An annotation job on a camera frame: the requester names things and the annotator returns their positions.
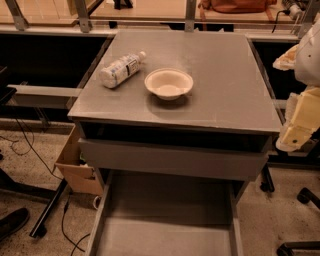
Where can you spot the black shoe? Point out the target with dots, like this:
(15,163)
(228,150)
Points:
(13,222)

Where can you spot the clear plastic water bottle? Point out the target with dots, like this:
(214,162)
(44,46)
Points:
(121,69)

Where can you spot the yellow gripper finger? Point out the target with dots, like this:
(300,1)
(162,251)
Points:
(287,60)
(302,119)

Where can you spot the grey drawer cabinet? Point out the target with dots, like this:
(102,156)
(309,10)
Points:
(181,103)

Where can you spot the white paper bowl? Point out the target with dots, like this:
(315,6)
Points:
(168,83)

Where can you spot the brown leather bag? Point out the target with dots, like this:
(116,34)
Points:
(236,6)

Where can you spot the cardboard box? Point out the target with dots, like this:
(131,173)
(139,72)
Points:
(80,177)

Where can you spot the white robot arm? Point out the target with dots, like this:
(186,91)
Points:
(307,64)

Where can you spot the black desk leg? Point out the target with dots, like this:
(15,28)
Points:
(39,229)

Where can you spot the grey open middle drawer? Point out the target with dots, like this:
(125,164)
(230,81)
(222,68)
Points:
(143,214)

